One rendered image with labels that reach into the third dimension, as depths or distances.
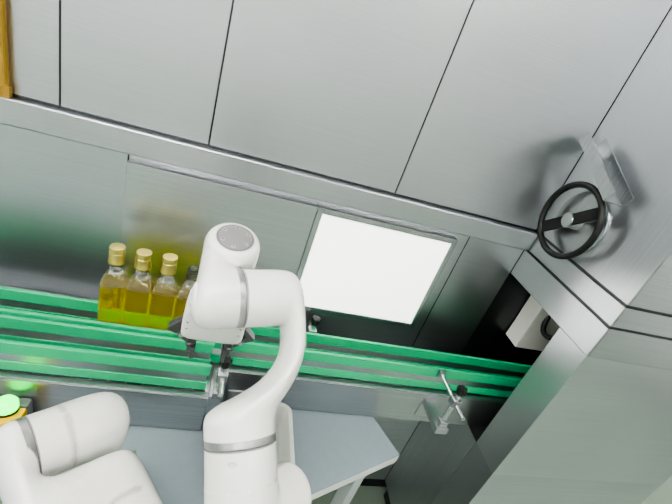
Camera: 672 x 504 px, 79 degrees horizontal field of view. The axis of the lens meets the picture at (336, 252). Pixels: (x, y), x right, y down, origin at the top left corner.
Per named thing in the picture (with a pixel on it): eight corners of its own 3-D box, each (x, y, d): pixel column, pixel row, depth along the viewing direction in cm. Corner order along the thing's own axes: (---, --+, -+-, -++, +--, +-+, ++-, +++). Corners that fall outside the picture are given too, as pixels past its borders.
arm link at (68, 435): (128, 476, 71) (142, 415, 64) (37, 522, 61) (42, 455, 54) (106, 433, 76) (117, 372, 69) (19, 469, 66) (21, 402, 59)
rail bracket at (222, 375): (227, 363, 110) (236, 328, 105) (221, 416, 96) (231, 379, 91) (215, 362, 110) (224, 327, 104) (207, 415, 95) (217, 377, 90)
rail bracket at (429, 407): (425, 410, 133) (455, 360, 122) (444, 459, 118) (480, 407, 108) (412, 409, 131) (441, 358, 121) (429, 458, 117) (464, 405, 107)
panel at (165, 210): (410, 322, 138) (454, 235, 123) (413, 328, 136) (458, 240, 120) (120, 273, 114) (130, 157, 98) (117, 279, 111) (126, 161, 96)
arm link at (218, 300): (277, 304, 49) (194, 306, 45) (259, 349, 56) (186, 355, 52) (258, 218, 59) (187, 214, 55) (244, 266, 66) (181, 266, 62)
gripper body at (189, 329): (256, 280, 67) (244, 319, 75) (192, 268, 64) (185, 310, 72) (252, 318, 62) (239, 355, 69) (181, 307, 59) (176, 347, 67)
